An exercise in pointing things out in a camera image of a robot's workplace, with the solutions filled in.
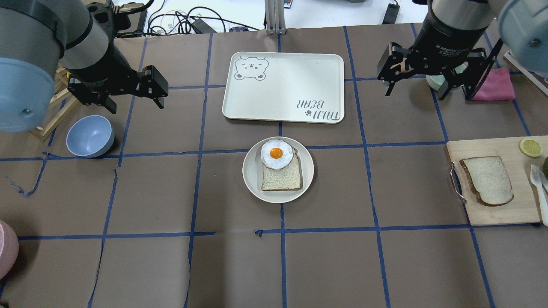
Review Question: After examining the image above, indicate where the pink cup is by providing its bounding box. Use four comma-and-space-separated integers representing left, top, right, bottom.
0, 220, 19, 279

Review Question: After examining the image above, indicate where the wooden cutting board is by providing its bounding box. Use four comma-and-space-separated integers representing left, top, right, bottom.
447, 135, 547, 226

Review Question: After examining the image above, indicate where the fried egg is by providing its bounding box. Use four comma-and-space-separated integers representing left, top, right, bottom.
260, 139, 294, 170

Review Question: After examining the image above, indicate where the white plastic fork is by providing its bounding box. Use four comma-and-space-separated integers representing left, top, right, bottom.
530, 165, 548, 227

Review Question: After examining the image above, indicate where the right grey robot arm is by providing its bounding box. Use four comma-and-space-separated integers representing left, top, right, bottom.
376, 0, 548, 100

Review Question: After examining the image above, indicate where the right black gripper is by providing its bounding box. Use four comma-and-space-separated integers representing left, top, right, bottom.
376, 38, 488, 100

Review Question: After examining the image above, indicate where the pink cloth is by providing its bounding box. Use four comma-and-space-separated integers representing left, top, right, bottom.
471, 68, 515, 101

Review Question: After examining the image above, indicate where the bread slice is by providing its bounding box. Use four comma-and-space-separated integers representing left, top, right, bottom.
262, 148, 303, 191
459, 156, 514, 207

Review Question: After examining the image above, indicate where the cream round plate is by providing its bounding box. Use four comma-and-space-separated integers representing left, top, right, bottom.
241, 136, 315, 203

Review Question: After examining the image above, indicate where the aluminium frame post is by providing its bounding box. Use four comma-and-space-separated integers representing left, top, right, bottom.
265, 0, 286, 35

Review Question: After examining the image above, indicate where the cream bear tray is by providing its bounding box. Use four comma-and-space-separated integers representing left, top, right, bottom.
222, 51, 345, 124

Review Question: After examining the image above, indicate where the black power adapter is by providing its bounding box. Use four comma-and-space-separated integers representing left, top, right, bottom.
382, 2, 400, 24

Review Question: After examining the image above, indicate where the green bowl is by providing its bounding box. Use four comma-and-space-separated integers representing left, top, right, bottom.
426, 62, 468, 91

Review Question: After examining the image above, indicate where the white plastic spoon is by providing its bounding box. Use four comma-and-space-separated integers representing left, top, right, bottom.
538, 168, 548, 194

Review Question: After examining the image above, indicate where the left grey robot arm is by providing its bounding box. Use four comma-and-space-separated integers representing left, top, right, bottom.
0, 0, 169, 132

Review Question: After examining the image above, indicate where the blue bowl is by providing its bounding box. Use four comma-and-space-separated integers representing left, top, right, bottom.
66, 115, 115, 158

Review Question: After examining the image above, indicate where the green avocado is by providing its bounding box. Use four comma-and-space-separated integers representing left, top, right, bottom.
541, 157, 548, 179

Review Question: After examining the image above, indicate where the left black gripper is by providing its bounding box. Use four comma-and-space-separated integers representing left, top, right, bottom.
67, 65, 169, 114

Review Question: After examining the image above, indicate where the lemon half slice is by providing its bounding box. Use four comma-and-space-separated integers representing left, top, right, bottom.
518, 138, 544, 158

